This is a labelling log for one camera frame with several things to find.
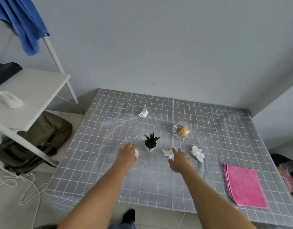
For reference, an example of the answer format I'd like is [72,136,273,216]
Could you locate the person's right hand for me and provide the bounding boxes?
[167,148,193,174]

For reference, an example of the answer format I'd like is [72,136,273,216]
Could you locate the clear glass bowl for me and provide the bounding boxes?
[173,121,192,141]

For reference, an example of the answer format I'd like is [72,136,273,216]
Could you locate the white cable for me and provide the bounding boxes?
[0,162,48,229]

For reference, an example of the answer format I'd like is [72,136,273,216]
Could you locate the grey checked tablecloth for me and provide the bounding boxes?
[44,88,293,229]

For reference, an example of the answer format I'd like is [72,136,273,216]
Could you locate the person's left forearm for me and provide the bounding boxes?
[56,162,137,229]

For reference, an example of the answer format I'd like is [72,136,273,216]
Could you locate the white shelf rack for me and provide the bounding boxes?
[0,35,79,168]

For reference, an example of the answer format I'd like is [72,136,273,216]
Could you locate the person's left hand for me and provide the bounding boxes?
[118,142,138,171]

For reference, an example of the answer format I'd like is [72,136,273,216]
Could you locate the scattered white crumbs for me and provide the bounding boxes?
[119,135,170,175]

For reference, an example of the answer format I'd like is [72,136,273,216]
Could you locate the olive green backpack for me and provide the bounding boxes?
[0,113,73,174]

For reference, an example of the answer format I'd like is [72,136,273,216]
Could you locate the black sock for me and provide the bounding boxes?
[122,209,136,223]

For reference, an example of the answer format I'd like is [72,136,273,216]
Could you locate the black item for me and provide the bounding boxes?
[0,62,23,90]

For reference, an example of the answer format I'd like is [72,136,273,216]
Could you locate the pink cleaning cloth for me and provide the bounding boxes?
[223,163,269,210]

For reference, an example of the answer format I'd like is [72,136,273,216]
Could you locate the blue garment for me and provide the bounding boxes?
[0,0,50,57]

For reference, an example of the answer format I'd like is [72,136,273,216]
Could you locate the small potted succulent plant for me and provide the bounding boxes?
[143,132,162,153]

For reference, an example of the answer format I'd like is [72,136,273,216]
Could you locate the person's right forearm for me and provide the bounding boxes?
[178,164,256,229]

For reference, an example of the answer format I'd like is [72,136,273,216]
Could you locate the blue grey jeans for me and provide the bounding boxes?
[108,220,137,229]

